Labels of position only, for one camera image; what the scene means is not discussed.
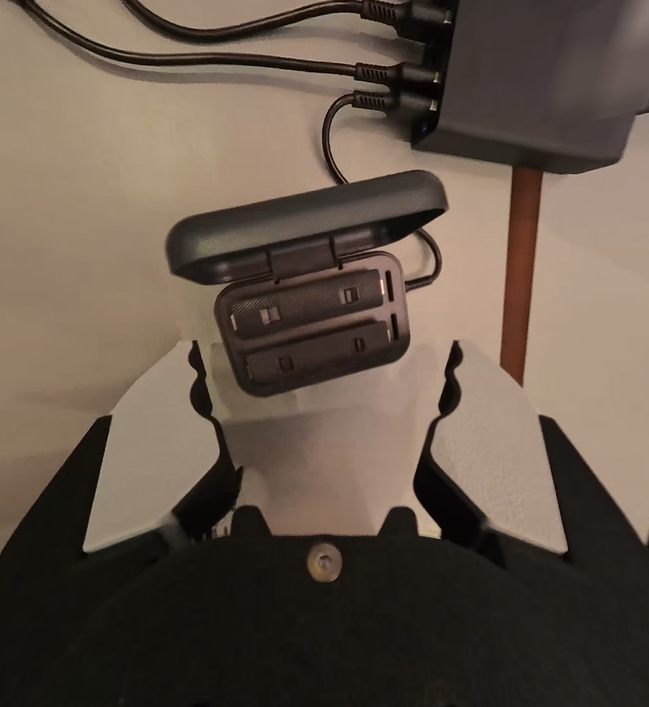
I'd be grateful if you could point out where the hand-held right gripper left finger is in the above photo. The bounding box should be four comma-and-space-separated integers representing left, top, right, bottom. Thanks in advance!
83, 340, 243, 553

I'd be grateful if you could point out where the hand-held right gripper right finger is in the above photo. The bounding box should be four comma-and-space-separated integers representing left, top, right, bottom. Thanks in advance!
413, 340, 569, 556

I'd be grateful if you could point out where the blue trimmed black battery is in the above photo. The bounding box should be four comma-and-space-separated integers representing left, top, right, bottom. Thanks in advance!
244, 323, 392, 383

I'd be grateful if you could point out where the orange trimmed black battery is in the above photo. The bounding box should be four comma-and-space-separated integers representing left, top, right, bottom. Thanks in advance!
229, 270, 387, 339

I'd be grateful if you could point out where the black battery charger case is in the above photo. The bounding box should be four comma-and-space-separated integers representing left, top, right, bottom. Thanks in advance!
165, 170, 449, 397

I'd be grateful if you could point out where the black usb charging hub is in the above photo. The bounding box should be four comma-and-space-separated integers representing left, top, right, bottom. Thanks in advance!
410, 0, 649, 175

